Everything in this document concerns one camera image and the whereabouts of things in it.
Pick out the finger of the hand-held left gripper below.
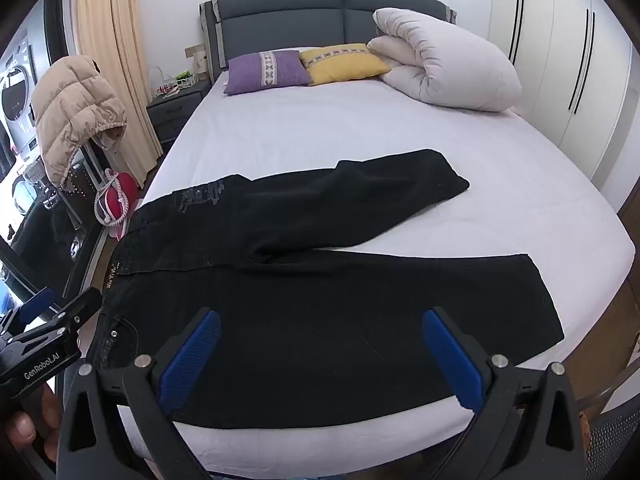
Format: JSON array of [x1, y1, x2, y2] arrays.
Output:
[[10, 287, 103, 348], [0, 287, 61, 333]]

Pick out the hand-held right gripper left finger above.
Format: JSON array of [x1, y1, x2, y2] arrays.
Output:
[[56, 308, 223, 480]]

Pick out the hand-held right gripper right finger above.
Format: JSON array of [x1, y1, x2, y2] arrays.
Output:
[[421, 307, 586, 480]]

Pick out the black pants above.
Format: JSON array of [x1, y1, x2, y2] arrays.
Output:
[[97, 149, 566, 431]]

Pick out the person's left hand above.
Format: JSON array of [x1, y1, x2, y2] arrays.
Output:
[[5, 385, 63, 467]]

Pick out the dark studded cloth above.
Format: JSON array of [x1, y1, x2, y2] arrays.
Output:
[[42, 162, 108, 231]]

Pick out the black mesh chair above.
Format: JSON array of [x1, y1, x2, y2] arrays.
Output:
[[582, 400, 640, 480]]

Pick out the beige puffer jacket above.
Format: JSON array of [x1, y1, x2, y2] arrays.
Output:
[[31, 55, 128, 186]]

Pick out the white washing machine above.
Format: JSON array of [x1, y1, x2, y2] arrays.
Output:
[[0, 57, 40, 156]]

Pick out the dark grey nightstand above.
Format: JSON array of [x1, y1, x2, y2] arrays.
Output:
[[146, 80, 213, 143]]

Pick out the bed with white sheet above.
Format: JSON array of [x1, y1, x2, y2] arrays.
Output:
[[107, 47, 640, 478]]

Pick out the small wooden stand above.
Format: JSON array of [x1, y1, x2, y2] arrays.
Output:
[[185, 45, 210, 82]]

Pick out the beige curtain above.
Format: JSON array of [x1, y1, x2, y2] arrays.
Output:
[[75, 0, 165, 188]]

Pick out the black framed glass door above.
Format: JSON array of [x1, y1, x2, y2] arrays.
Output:
[[0, 0, 108, 306]]

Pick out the purple patterned pillow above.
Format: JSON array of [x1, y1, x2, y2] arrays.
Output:
[[222, 50, 313, 96]]

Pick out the white folded duvet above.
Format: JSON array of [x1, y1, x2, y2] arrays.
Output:
[[367, 7, 523, 112]]

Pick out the yellow patterned pillow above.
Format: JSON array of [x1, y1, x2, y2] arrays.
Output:
[[299, 43, 391, 86]]

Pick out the white wardrobe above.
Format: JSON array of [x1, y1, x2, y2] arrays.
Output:
[[487, 0, 640, 211]]

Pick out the grey padded headboard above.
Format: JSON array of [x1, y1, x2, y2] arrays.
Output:
[[199, 0, 458, 83]]

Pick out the red bag with white rope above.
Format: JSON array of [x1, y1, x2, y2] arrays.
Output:
[[95, 170, 143, 238]]

